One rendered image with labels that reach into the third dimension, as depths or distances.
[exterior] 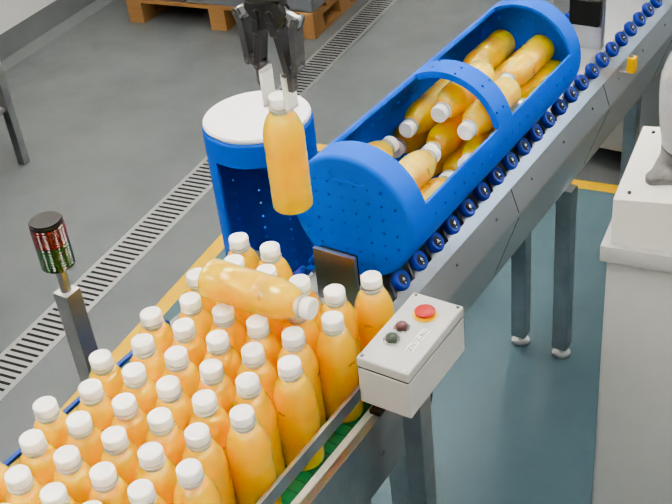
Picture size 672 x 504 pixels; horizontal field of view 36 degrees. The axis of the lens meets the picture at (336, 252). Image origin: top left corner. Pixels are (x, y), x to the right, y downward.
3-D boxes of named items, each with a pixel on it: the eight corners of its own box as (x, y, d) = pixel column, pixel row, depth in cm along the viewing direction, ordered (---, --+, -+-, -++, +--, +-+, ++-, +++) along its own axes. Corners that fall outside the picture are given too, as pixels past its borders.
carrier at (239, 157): (235, 368, 322) (274, 422, 300) (185, 114, 272) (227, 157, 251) (318, 334, 331) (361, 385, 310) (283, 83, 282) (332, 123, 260)
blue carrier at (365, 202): (580, 107, 270) (583, 1, 254) (416, 292, 212) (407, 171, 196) (480, 89, 284) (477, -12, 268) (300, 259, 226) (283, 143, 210)
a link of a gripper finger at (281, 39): (275, 4, 170) (282, 4, 169) (295, 68, 175) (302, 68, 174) (261, 13, 167) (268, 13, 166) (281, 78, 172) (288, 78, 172)
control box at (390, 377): (465, 350, 189) (463, 305, 183) (411, 419, 175) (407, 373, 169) (416, 334, 193) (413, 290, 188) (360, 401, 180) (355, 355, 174)
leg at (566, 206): (573, 351, 336) (580, 184, 300) (566, 362, 332) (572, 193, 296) (556, 346, 338) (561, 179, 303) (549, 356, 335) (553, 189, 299)
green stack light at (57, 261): (82, 259, 196) (76, 237, 193) (58, 277, 192) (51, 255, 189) (58, 251, 199) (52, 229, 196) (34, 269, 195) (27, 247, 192)
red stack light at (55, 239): (76, 237, 193) (71, 219, 191) (51, 255, 189) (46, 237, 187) (51, 229, 196) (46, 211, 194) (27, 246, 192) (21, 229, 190)
